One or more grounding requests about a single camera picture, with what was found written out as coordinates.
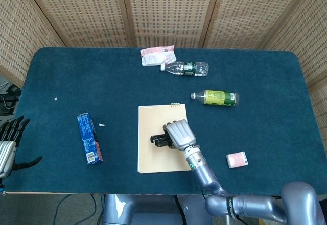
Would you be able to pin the dark blue table cloth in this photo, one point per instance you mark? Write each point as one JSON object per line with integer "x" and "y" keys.
{"x": 76, "y": 82}

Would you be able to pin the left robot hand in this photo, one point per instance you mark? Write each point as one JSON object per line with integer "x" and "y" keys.
{"x": 10, "y": 143}

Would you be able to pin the tan spiral notebook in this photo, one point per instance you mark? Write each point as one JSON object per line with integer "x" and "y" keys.
{"x": 155, "y": 133}

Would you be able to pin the clear bottle yellow green label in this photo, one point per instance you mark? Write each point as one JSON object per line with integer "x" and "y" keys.
{"x": 217, "y": 98}

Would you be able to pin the pink tissue pack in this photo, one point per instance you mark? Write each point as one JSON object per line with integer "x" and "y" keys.
{"x": 237, "y": 160}

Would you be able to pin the blue cookie box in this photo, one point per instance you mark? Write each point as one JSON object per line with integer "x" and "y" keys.
{"x": 89, "y": 138}

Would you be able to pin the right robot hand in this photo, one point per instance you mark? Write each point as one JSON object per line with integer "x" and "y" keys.
{"x": 180, "y": 135}

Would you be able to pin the pink white snack packet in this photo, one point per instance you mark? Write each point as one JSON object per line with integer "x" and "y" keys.
{"x": 155, "y": 55}

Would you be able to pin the grey robot torso base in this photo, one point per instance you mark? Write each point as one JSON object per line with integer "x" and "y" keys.
{"x": 143, "y": 211}

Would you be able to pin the woven folding screen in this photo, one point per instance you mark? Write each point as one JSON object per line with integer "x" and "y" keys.
{"x": 168, "y": 10}

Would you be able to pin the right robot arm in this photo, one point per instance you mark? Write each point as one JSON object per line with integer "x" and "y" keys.
{"x": 230, "y": 197}

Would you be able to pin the clear bottle dark green label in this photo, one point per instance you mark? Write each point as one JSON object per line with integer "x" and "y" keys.
{"x": 189, "y": 68}

